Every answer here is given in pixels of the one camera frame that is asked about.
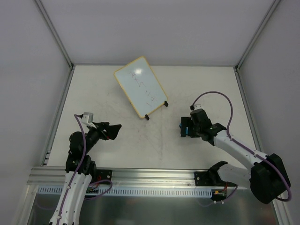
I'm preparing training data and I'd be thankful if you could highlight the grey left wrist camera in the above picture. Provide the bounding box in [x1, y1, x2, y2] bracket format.
[81, 112, 97, 128]

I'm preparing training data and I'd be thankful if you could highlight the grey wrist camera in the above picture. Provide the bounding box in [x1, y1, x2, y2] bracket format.
[81, 112, 97, 128]
[190, 104, 202, 111]

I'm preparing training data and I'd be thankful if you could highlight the white slotted cable duct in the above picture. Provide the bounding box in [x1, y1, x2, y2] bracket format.
[37, 185, 213, 198]

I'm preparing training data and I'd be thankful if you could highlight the blue black whiteboard eraser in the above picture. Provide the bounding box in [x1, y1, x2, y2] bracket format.
[180, 122, 189, 132]

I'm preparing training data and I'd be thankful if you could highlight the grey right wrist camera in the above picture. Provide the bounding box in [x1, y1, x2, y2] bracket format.
[190, 104, 202, 111]

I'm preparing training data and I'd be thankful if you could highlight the yellow framed whiteboard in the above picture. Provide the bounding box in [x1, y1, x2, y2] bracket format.
[114, 56, 169, 120]

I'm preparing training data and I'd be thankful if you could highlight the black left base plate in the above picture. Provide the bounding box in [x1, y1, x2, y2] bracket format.
[92, 169, 113, 185]

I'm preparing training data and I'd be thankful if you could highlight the aluminium mounting rail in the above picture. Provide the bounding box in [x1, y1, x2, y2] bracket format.
[27, 166, 206, 188]

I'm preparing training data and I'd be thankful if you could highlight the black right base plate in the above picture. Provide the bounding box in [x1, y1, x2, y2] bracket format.
[194, 171, 236, 187]

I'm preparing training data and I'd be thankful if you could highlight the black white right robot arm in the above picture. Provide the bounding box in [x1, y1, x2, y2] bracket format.
[180, 108, 291, 204]

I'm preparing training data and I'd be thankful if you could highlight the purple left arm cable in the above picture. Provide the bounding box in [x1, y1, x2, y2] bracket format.
[50, 114, 113, 225]

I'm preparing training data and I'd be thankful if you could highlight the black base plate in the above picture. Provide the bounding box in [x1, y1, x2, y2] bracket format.
[194, 171, 236, 187]
[92, 169, 113, 185]

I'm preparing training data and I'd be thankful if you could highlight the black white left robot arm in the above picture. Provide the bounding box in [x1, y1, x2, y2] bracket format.
[49, 122, 122, 225]

